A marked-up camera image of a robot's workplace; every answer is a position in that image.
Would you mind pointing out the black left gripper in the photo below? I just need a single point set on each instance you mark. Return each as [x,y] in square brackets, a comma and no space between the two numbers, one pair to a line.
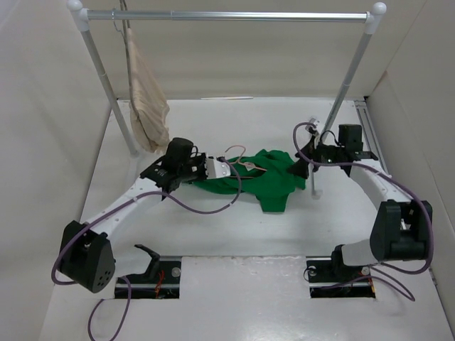
[201,159]

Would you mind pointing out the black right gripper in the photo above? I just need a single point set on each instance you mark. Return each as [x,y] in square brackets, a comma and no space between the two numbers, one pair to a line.
[300,168]

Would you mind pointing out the green t shirt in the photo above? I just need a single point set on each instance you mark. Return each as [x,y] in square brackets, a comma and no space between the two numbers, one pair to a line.
[271,188]

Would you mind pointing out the pink wire hanger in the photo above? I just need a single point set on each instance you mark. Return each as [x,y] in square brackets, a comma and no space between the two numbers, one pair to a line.
[249,166]

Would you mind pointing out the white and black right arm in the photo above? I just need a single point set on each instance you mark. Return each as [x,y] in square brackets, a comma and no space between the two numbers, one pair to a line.
[402,236]

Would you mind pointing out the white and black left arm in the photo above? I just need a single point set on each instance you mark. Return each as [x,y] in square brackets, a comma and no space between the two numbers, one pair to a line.
[86,253]

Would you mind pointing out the beige garment on hanger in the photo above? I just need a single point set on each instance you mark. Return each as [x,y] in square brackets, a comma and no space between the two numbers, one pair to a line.
[148,105]

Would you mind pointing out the white and metal clothes rack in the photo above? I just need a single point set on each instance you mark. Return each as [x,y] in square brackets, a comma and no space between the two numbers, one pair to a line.
[82,17]

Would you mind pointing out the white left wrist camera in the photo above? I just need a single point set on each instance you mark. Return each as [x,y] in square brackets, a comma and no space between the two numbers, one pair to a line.
[216,169]

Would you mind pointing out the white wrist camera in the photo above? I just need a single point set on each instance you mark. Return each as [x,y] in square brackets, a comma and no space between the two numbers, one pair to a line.
[216,169]
[314,128]

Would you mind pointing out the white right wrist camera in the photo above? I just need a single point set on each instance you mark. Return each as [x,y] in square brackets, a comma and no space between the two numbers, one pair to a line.
[314,128]

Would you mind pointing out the aluminium rail at right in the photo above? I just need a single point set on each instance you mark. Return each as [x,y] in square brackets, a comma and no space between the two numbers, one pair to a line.
[369,131]

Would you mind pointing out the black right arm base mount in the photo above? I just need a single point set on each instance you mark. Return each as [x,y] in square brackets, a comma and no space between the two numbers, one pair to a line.
[329,277]

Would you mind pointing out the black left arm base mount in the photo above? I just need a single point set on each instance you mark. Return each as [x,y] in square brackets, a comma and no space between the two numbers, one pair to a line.
[142,273]

